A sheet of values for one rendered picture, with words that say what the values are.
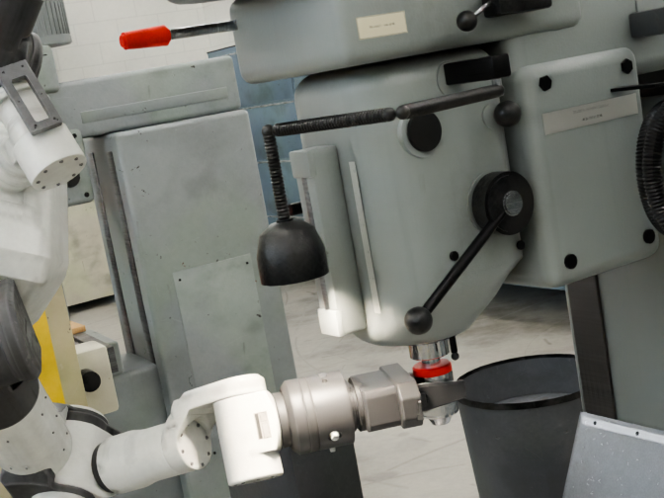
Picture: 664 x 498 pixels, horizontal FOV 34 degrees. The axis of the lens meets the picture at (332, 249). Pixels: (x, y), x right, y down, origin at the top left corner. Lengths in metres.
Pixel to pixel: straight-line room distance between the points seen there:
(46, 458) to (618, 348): 0.80
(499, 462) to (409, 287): 2.13
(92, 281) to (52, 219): 8.42
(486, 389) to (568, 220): 2.33
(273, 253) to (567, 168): 0.37
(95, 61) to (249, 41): 9.47
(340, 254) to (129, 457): 0.37
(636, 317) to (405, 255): 0.50
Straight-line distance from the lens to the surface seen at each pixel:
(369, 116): 1.03
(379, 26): 1.13
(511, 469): 3.28
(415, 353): 1.30
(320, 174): 1.19
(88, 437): 1.42
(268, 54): 1.23
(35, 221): 1.29
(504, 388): 3.62
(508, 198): 1.20
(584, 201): 1.30
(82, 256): 9.69
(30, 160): 1.22
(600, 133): 1.31
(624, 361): 1.62
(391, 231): 1.18
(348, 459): 1.75
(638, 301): 1.57
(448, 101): 1.06
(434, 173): 1.18
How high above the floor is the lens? 1.62
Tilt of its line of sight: 9 degrees down
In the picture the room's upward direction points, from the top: 10 degrees counter-clockwise
